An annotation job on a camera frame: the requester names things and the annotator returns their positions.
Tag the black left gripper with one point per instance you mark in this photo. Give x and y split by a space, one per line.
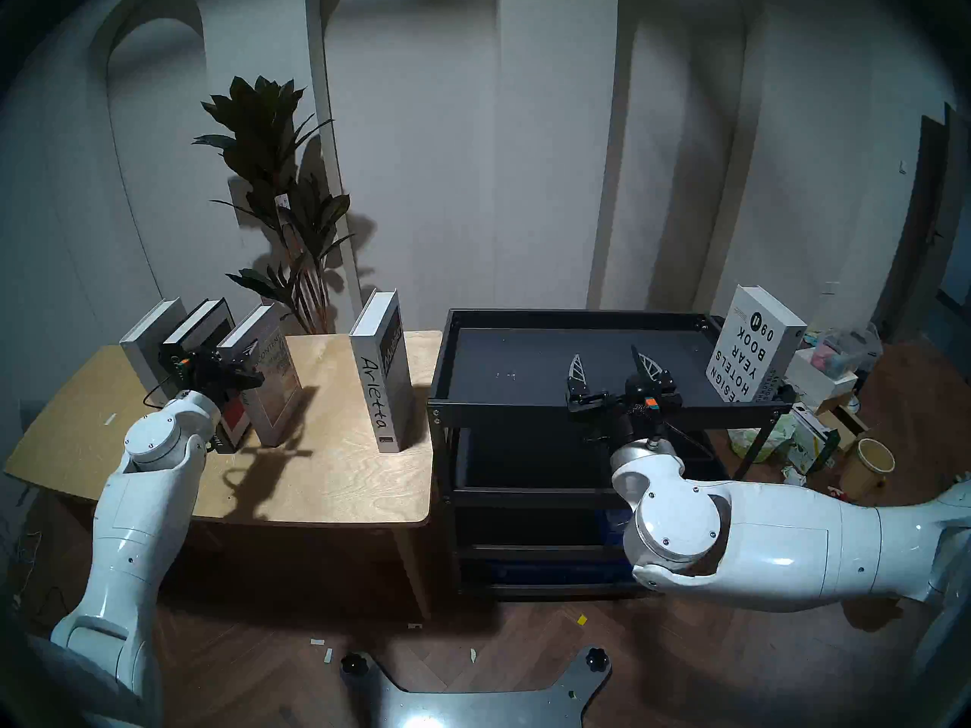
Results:
207 384

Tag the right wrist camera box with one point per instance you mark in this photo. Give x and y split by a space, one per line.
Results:
647 409

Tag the white cardboard box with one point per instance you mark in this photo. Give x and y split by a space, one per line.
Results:
812 381

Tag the clear plastic storage box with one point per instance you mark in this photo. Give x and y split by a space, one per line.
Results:
846 351

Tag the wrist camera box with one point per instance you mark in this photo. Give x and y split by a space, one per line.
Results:
647 409
180 361

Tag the grey Discontent book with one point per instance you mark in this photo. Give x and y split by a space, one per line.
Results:
277 408

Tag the brown cardboard box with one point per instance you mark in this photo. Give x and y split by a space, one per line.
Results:
846 419

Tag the black base knob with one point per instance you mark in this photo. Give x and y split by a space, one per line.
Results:
596 660
353 664

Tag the white Arletta book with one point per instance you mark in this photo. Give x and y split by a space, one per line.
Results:
379 385

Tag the beige paper bucket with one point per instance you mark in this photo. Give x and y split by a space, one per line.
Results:
866 469

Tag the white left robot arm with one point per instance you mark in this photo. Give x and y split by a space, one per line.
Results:
136 522

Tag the light wooden display table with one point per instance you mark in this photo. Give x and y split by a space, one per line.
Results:
341 484

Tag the white Design Hotels yearbook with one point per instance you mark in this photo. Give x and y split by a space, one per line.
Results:
747 355

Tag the grey Statue of Liberty book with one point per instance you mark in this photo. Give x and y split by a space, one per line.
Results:
148 332

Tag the green and white carton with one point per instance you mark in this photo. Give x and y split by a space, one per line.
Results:
810 434

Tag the black metal shelf cart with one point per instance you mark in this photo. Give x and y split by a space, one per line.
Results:
516 355

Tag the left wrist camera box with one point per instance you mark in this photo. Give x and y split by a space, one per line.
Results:
180 361

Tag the small white bottle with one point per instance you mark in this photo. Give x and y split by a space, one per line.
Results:
793 476

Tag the blue plastic bin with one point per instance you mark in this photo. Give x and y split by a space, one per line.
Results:
616 522

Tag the black Crime and Punishment book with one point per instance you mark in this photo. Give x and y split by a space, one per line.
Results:
205 321

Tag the dark green potted plant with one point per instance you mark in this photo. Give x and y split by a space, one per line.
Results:
262 127

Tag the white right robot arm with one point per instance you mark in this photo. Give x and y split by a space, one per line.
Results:
758 537

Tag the grey metal robot base plate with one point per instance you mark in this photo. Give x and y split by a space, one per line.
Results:
470 711

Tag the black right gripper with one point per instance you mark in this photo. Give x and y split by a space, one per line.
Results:
614 423

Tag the light green plastic bag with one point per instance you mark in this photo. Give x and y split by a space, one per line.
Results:
758 438

